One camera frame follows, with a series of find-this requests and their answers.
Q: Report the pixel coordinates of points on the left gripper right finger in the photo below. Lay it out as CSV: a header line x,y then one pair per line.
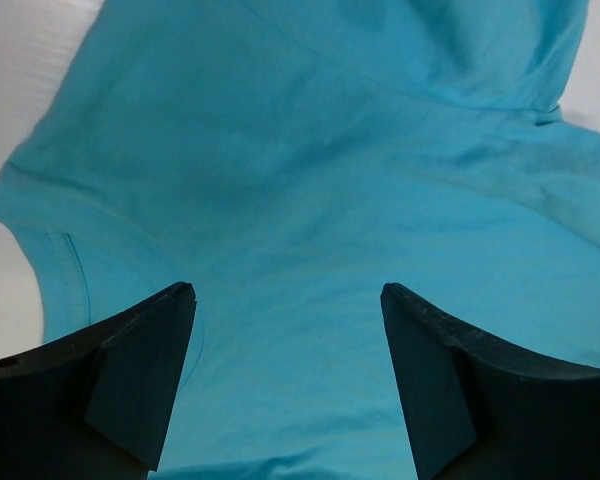
x,y
479,407

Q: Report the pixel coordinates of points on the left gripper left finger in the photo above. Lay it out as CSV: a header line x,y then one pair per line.
x,y
97,403

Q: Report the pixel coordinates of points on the turquoise t shirt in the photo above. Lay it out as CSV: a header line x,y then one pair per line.
x,y
290,158

